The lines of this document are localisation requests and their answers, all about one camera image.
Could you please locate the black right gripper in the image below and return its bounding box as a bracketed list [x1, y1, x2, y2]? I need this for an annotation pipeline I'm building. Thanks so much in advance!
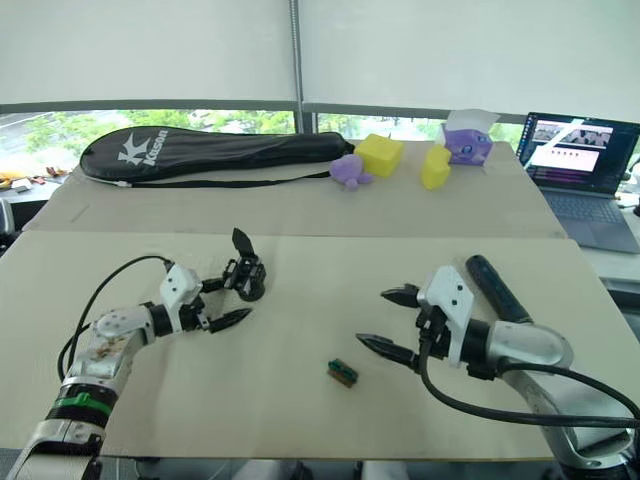
[355, 283, 452, 372]

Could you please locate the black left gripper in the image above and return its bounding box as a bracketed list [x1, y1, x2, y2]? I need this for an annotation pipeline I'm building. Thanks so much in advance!
[179, 275, 253, 336]

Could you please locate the black electric screwdriver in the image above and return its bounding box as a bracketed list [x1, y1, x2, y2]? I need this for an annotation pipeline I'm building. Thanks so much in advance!
[464, 254, 533, 324]

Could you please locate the loose black gripper body part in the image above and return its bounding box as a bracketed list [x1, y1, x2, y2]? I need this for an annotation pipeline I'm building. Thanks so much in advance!
[222, 255, 268, 303]

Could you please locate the green plastic screw holder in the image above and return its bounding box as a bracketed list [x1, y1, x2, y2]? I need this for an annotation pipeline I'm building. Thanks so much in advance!
[327, 358, 360, 385]

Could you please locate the black Kason racket bag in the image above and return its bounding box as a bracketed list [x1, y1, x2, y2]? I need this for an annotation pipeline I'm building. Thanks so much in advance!
[79, 124, 357, 192]

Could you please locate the small yellow foam block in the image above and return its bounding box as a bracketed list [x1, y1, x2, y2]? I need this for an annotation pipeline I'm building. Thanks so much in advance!
[420, 145, 453, 192]

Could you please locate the purple plush toy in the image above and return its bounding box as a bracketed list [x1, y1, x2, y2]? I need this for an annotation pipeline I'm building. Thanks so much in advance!
[328, 154, 376, 193]

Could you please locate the large yellow foam block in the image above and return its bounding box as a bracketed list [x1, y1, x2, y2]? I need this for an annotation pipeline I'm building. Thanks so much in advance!
[354, 132, 406, 180]

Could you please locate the purple tissue box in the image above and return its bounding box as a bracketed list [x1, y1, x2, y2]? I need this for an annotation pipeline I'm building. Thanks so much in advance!
[439, 108, 502, 169]

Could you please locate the open grey laptop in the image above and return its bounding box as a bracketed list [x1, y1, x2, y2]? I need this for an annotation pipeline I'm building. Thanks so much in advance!
[518, 110, 640, 254]

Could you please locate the white roller blind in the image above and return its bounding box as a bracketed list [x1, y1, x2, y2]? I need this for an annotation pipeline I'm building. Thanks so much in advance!
[0, 0, 300, 115]
[301, 0, 640, 123]

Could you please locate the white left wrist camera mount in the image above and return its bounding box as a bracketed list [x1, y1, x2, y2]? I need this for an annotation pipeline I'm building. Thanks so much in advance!
[159, 263, 204, 334]

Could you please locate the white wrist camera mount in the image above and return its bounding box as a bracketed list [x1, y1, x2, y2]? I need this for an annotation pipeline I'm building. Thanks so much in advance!
[159, 263, 204, 334]
[416, 265, 476, 369]

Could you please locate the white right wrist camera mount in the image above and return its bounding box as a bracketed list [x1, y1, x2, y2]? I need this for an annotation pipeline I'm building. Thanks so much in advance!
[416, 265, 476, 369]

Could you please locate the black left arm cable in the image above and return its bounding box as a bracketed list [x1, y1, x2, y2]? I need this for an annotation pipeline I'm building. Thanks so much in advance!
[57, 255, 174, 384]

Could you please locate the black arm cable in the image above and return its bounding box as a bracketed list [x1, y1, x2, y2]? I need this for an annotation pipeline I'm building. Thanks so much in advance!
[57, 255, 174, 384]
[418, 309, 640, 431]

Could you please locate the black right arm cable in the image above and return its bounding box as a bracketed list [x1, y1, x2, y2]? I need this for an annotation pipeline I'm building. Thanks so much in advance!
[418, 309, 640, 431]

